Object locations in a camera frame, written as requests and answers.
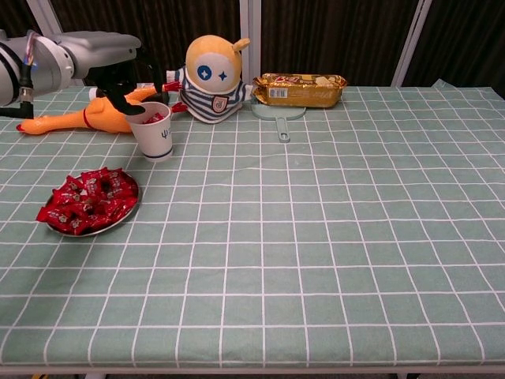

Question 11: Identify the white paper cup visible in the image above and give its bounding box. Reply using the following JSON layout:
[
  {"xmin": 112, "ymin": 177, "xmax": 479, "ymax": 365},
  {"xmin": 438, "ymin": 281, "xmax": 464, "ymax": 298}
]
[{"xmin": 124, "ymin": 101, "xmax": 174, "ymax": 163}]

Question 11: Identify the dark bottle white cap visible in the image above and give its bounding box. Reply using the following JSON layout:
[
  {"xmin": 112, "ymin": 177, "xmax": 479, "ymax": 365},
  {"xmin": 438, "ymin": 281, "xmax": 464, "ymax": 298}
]
[{"xmin": 88, "ymin": 81, "xmax": 173, "ymax": 106}]

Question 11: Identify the gold biscuit package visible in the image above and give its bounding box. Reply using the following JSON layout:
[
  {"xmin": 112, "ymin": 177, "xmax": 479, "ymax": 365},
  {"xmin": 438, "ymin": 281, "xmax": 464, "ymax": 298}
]
[{"xmin": 252, "ymin": 73, "xmax": 349, "ymax": 109}]

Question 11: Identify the green checked tablecloth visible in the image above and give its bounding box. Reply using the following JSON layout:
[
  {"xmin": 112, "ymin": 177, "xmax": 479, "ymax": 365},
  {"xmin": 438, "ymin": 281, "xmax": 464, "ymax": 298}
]
[{"xmin": 0, "ymin": 78, "xmax": 505, "ymax": 370}]

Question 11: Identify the orange rubber chicken toy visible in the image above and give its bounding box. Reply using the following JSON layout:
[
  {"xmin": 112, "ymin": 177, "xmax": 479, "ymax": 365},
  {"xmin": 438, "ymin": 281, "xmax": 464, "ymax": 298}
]
[{"xmin": 15, "ymin": 84, "xmax": 189, "ymax": 136}]

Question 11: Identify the yellow plush doll striped shirt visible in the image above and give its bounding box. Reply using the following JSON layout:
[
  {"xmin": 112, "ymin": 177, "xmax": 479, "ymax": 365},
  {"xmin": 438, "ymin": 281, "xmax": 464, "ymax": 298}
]
[{"xmin": 165, "ymin": 34, "xmax": 256, "ymax": 126}]

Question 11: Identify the light green hand mirror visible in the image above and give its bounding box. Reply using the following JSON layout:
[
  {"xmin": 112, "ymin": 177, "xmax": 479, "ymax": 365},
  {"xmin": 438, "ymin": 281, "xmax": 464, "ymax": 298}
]
[{"xmin": 250, "ymin": 100, "xmax": 307, "ymax": 144}]

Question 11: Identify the left black grey robot hand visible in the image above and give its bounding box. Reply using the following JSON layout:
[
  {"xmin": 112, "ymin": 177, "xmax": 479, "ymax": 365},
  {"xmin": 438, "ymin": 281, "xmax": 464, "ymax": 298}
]
[{"xmin": 50, "ymin": 31, "xmax": 165, "ymax": 116}]

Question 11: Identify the round metal plate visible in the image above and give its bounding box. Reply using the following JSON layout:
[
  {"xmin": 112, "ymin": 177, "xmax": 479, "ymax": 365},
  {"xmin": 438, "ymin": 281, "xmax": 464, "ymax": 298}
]
[{"xmin": 45, "ymin": 170, "xmax": 141, "ymax": 238}]

